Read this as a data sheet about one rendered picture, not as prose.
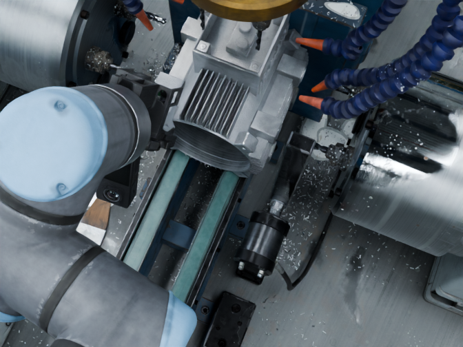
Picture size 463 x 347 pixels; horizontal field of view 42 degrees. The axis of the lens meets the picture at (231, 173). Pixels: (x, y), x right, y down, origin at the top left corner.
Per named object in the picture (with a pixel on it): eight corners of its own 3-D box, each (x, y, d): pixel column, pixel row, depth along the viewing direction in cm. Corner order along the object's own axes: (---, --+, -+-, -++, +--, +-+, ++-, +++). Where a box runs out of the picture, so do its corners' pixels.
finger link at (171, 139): (184, 131, 81) (167, 140, 72) (181, 142, 81) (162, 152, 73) (153, 119, 81) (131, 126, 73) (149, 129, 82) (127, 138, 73)
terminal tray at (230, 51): (223, 8, 92) (224, -21, 86) (289, 33, 91) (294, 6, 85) (191, 73, 89) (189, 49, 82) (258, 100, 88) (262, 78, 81)
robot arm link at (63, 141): (-39, 172, 50) (9, 66, 48) (34, 150, 62) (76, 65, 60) (56, 231, 50) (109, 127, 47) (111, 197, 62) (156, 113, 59)
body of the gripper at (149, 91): (187, 88, 75) (159, 93, 64) (165, 151, 77) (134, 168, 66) (131, 66, 76) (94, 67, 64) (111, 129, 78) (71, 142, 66)
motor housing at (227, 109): (201, 47, 107) (198, -16, 89) (301, 87, 106) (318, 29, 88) (153, 145, 102) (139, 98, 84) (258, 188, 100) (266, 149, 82)
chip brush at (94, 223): (104, 165, 113) (103, 164, 112) (129, 173, 113) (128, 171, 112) (61, 269, 107) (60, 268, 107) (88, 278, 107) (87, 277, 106)
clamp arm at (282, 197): (273, 187, 92) (293, 124, 68) (292, 194, 92) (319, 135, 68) (265, 207, 91) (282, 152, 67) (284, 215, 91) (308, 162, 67)
